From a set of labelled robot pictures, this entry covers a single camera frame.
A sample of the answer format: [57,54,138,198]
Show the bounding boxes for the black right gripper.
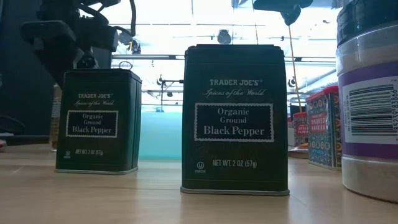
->
[252,0,313,27]

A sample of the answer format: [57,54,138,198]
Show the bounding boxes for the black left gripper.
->
[20,20,121,90]

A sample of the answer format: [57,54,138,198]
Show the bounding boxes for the dark green pepper tin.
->
[54,68,143,175]
[180,44,290,197]

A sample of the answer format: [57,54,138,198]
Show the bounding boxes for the red-lid smoked paprika tin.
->
[306,86,343,171]
[293,111,310,147]

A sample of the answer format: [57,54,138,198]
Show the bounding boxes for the black-lid jar purple label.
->
[335,0,398,205]

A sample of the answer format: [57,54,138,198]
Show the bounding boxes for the black curtain partition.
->
[0,0,113,138]

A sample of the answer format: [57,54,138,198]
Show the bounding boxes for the black ceiling lamp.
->
[216,29,233,45]
[119,30,142,55]

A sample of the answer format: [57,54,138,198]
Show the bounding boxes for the grey ceiling beam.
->
[111,54,337,62]

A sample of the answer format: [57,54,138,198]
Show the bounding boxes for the teal plastic tray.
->
[139,111,184,161]

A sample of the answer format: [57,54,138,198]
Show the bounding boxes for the yellow cable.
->
[288,26,303,113]

